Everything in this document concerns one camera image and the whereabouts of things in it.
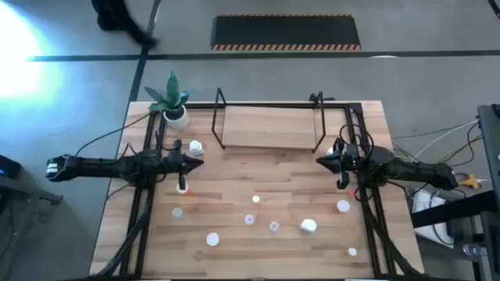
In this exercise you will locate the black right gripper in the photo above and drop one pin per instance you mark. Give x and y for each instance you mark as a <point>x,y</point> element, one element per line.
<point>345,162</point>

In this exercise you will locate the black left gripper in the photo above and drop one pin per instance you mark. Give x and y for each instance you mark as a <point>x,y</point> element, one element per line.
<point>176,163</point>

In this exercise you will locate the white medicine bottle blue label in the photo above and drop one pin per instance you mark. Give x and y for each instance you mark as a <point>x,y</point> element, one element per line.
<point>195,147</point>
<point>330,150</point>
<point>308,225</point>

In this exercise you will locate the large orange pill bottle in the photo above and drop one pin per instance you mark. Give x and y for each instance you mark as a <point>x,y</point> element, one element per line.
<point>212,239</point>
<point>183,191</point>
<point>343,205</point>

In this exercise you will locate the clear plastic pill bottle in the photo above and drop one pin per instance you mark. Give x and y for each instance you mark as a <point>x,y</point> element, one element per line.
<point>274,226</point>
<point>177,212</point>

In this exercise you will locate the small orange pill bottle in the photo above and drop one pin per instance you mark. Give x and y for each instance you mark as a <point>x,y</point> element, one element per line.
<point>256,199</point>
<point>352,251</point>

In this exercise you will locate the clear pill bottle green label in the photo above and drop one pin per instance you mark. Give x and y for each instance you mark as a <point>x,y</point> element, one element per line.
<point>249,219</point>

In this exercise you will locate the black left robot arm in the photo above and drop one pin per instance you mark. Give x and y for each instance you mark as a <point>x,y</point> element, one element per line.
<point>97,167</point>

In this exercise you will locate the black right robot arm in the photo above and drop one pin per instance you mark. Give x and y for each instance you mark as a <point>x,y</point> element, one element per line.
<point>410,169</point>

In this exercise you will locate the red tape tag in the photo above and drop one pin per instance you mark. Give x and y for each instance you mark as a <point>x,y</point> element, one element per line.
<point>353,194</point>

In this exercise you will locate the green plant in white pot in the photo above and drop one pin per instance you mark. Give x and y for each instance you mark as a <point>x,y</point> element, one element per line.
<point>176,117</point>

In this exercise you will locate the white power box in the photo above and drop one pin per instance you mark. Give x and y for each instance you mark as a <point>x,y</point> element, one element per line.
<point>423,201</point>

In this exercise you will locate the black hazard-striped floor mat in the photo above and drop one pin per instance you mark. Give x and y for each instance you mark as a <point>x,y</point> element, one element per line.
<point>285,31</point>

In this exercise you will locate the yellow power plug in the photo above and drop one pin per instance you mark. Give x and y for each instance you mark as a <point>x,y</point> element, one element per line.
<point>470,181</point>

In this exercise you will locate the black equipment stand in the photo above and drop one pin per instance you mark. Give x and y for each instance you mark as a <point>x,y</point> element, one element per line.
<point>490,136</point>

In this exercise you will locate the person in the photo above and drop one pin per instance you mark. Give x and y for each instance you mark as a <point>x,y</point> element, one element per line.
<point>113,15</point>

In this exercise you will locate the clear plastic water bottle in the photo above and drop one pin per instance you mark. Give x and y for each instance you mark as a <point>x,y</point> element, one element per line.
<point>474,250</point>

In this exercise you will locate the black device blue light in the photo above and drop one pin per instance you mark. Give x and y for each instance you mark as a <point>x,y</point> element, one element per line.
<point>8,166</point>

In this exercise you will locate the wooden shelf black metal frame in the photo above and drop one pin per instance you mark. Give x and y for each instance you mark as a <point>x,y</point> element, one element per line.
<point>269,129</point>

